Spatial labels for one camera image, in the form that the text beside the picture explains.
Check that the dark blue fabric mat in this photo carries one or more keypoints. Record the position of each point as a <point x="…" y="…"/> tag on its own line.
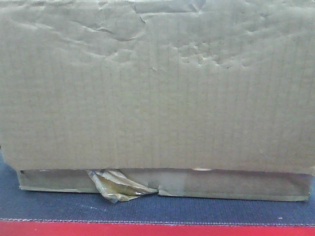
<point x="20" y="205"/>

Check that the large brown cardboard box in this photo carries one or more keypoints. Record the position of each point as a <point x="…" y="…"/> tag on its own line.
<point x="194" y="98"/>

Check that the crumpled yellowish packing tape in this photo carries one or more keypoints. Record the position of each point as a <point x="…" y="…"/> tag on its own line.
<point x="114" y="186"/>

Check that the red platform edge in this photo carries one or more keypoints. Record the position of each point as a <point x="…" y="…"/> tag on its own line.
<point x="36" y="228"/>

